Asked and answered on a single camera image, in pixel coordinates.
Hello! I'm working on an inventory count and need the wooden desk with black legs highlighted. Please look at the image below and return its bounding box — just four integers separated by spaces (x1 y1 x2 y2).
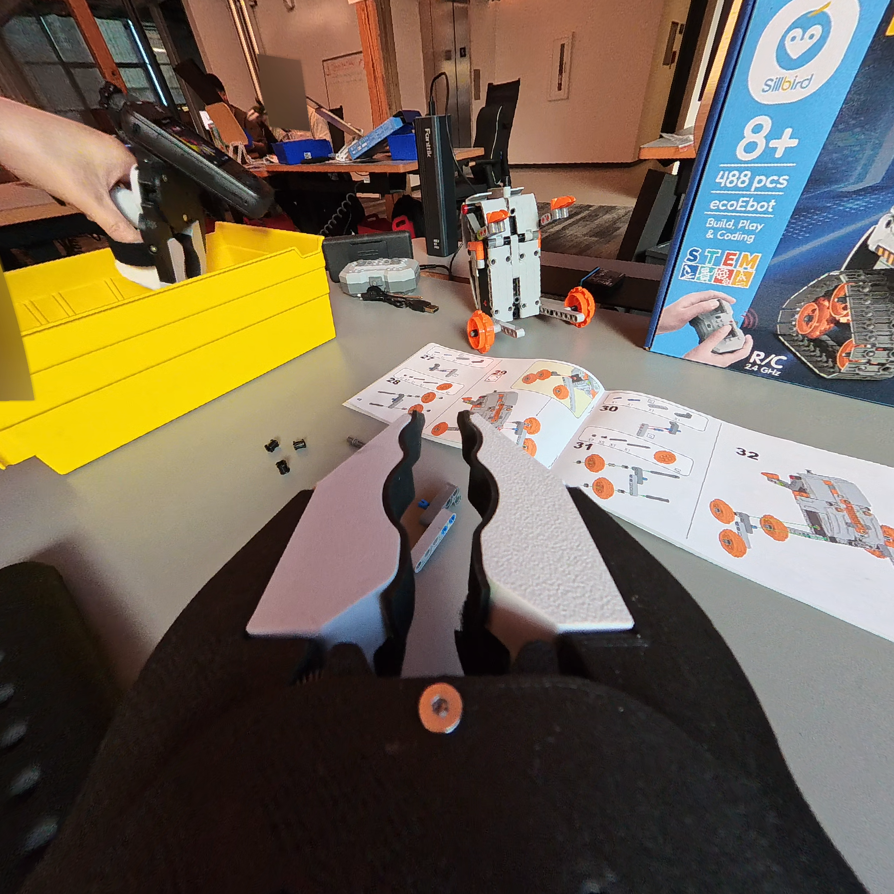
245 147 483 231

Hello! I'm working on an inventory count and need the yellow plastic parts bin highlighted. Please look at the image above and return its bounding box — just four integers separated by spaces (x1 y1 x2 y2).
0 221 338 476

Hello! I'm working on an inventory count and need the black upright device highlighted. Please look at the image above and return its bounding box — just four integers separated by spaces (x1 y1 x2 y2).
415 112 462 259

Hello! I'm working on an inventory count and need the person's left hand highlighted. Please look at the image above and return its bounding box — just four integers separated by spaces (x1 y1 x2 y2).
0 95 141 245

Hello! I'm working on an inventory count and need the grey beam with blue pin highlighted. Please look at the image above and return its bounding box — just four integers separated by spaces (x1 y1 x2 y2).
410 482 462 574

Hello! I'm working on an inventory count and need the black cable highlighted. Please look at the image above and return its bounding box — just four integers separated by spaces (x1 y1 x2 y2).
361 284 438 314

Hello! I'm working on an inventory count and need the grey desk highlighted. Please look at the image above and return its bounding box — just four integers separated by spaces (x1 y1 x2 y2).
0 273 894 894

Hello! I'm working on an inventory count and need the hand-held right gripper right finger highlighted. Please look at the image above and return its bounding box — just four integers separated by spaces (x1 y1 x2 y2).
457 410 634 669

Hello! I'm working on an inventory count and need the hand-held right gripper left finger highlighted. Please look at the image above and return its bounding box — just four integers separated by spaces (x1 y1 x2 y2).
248 410 424 669

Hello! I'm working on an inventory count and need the blue robot kit box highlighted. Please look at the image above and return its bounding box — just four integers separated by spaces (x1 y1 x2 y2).
646 0 894 406

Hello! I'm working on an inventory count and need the grey battery box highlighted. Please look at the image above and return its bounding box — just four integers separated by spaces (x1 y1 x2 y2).
339 259 420 297

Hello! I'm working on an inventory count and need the partly built toy robot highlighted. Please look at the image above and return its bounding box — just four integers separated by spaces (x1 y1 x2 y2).
461 185 597 353

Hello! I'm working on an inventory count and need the black office chair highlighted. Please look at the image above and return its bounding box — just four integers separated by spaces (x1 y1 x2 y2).
468 80 521 190

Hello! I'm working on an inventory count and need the instruction booklet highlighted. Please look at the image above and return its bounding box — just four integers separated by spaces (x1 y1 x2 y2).
344 343 894 643

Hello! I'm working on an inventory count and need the black box device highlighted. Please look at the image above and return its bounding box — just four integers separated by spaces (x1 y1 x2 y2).
322 231 416 280

